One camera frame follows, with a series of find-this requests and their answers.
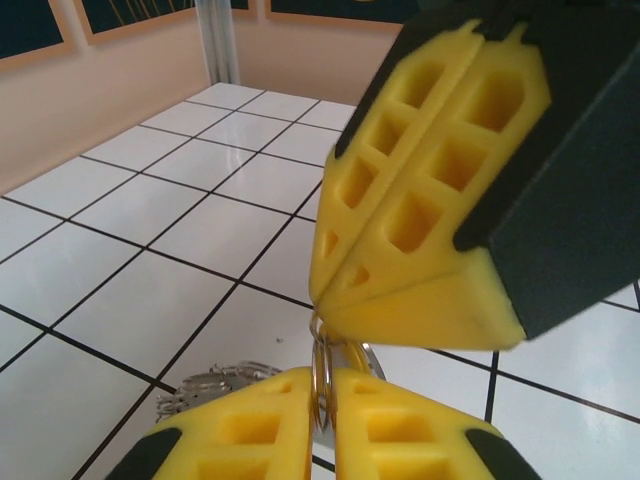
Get brass keys bunch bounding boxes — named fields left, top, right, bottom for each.
left=307, top=307, right=389, bottom=454

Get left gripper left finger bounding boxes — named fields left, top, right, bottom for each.
left=104, top=367, right=317, bottom=480

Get aluminium corner post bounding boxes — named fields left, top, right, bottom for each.
left=194, top=0, right=244, bottom=86

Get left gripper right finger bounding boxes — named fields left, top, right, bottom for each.
left=331, top=366, right=544, bottom=480

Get metal plate with keyrings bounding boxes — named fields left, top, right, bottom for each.
left=154, top=359, right=286, bottom=424

